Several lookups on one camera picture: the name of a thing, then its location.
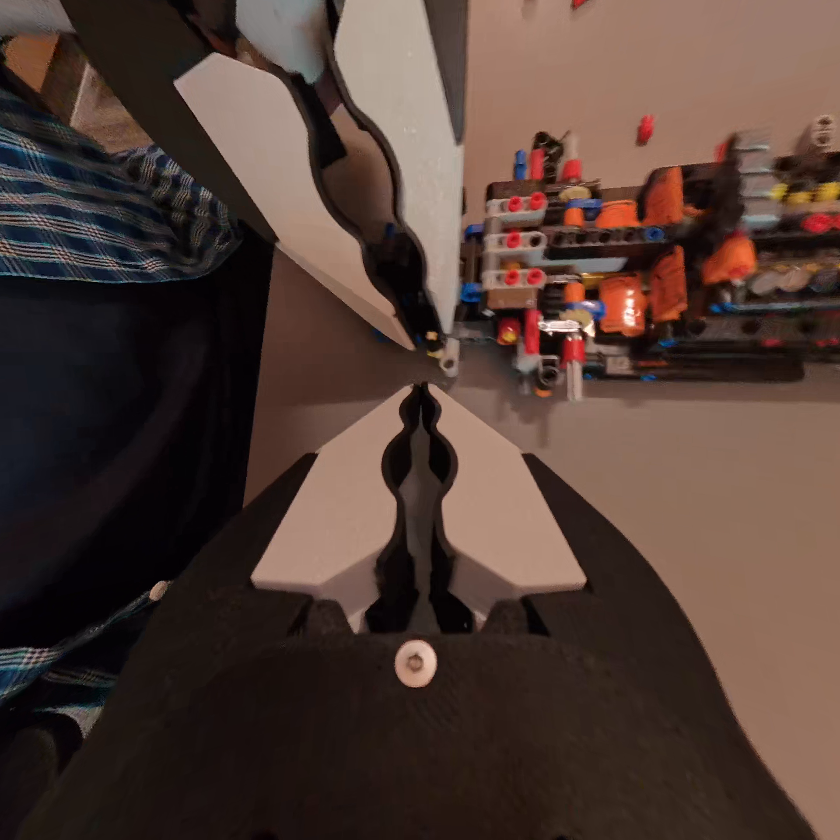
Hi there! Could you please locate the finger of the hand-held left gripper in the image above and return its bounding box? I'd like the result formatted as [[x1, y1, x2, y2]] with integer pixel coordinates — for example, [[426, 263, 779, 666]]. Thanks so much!
[[325, 0, 467, 336], [174, 0, 442, 352]]

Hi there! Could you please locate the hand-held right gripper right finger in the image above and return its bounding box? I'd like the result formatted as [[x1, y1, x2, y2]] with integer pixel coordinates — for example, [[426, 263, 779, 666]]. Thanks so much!
[[423, 383, 588, 634]]

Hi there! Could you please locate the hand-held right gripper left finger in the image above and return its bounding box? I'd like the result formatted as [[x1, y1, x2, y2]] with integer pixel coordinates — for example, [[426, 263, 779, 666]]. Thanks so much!
[[250, 385, 424, 634]]

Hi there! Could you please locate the large multicoloured lego model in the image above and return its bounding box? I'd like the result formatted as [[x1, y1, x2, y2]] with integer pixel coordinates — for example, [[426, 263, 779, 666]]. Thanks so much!
[[374, 128, 840, 403]]

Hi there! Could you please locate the person in plaid shirt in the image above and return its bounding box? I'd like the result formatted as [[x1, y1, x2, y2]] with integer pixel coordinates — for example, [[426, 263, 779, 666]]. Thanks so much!
[[0, 33, 242, 729]]

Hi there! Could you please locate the dark navy garment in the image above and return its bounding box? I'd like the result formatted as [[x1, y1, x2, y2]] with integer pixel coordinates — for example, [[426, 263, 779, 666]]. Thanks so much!
[[0, 223, 275, 664]]

